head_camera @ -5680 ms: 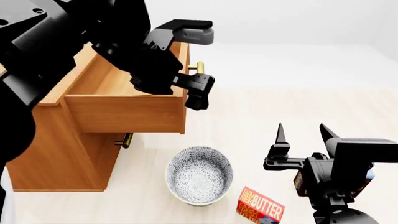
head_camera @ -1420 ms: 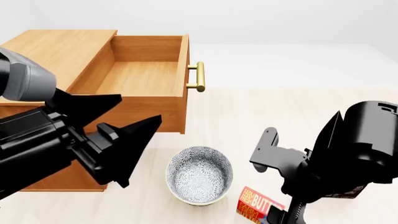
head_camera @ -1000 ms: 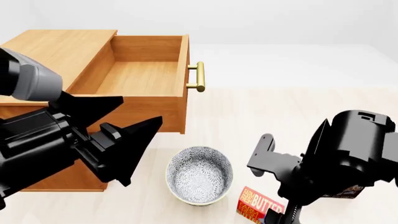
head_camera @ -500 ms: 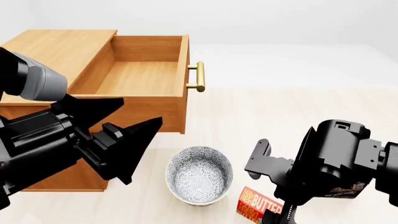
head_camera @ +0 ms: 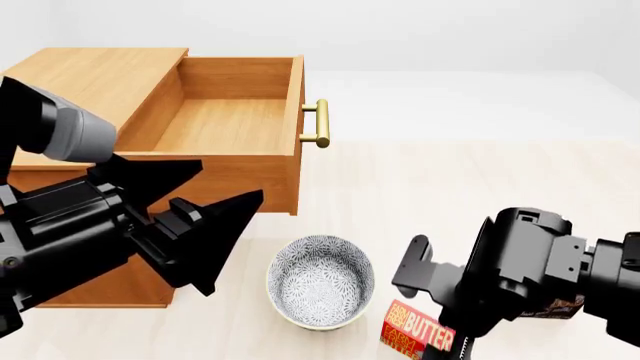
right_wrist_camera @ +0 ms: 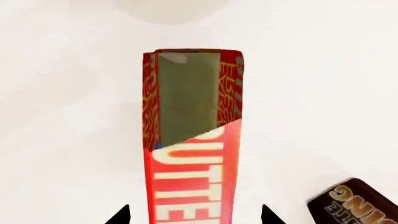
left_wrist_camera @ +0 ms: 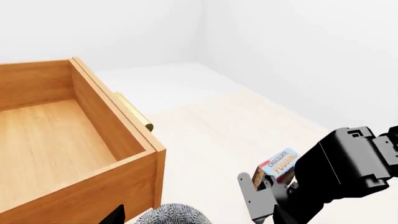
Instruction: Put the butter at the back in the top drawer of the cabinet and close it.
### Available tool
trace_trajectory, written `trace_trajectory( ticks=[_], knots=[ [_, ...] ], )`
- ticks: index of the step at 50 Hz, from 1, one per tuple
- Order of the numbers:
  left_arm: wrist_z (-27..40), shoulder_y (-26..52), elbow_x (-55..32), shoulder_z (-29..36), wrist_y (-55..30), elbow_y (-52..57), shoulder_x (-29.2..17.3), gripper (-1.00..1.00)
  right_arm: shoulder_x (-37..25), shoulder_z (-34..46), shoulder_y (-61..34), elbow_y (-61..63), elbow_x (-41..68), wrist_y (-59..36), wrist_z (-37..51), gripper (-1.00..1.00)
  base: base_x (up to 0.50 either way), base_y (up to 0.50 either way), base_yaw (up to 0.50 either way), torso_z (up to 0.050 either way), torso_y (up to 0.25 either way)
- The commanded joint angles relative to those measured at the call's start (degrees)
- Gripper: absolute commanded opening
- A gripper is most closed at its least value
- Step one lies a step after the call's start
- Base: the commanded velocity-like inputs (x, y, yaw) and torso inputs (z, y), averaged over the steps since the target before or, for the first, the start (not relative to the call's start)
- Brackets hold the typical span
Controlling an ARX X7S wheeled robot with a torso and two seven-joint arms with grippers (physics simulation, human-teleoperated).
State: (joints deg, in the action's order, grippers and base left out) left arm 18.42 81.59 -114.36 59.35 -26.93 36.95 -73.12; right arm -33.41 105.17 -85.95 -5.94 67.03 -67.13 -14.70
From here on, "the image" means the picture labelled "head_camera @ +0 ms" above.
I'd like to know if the dark brown box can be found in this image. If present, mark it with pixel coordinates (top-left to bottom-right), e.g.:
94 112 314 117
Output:
517 294 586 322

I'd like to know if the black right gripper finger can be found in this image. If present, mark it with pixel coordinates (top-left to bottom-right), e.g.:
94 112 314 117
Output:
422 294 502 360
391 234 469 302

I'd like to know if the red butter box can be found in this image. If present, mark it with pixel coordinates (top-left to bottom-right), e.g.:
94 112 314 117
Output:
379 298 457 360

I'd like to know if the open wooden drawer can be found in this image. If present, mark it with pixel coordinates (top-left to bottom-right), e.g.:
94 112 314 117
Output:
112 54 306 218

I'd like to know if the wooden cabinet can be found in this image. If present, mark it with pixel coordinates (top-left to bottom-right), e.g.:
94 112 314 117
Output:
0 46 191 309

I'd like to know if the patterned grey white bowl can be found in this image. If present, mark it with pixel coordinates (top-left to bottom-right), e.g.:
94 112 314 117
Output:
265 234 376 333

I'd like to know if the brass drawer handle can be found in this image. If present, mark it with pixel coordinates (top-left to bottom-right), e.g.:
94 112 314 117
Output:
298 98 331 149

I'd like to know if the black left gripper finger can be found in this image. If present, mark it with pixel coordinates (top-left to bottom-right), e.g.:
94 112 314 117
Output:
87 152 204 219
130 188 265 298

